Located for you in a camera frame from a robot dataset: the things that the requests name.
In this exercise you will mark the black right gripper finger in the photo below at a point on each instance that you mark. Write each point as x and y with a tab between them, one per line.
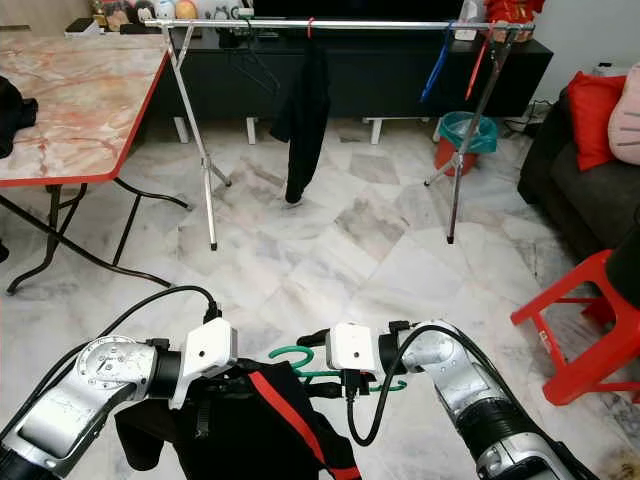
313	338

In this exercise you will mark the green plastic hanger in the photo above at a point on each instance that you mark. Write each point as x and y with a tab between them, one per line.
290	350

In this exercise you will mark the black garment with red stripe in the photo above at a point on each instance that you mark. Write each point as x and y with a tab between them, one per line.
230	430

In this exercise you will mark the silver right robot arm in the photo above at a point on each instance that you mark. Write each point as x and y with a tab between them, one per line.
470	385

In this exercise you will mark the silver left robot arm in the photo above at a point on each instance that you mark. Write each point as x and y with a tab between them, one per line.
90	415

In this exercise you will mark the blue plastic hanger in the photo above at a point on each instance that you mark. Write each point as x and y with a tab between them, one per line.
435	72

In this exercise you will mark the pink plastic hanger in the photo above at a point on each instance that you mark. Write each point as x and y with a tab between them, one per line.
310	28

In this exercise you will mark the red plastic hanger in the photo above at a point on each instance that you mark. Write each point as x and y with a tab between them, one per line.
477	70

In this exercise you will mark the black trousers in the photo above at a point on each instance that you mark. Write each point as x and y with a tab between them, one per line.
305	120

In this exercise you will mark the red plastic bucket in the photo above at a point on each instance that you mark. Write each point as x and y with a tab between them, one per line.
452	160

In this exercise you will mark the teal plastic bin bag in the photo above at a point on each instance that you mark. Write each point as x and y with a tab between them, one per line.
468	130

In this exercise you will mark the red plastic stool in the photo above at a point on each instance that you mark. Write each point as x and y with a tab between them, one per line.
580	310

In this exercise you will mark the dark grey fabric sofa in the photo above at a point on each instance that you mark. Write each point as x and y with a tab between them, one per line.
570	200

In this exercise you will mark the red square pillow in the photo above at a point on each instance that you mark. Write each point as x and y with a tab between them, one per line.
592	115

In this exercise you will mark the pink cat face pillow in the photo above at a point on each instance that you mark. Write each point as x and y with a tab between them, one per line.
628	125

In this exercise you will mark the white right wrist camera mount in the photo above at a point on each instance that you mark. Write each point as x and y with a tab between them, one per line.
353	348

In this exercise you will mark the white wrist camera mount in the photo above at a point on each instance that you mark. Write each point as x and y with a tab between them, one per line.
205	350
353	348

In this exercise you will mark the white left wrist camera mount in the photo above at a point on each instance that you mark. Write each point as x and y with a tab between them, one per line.
205	350

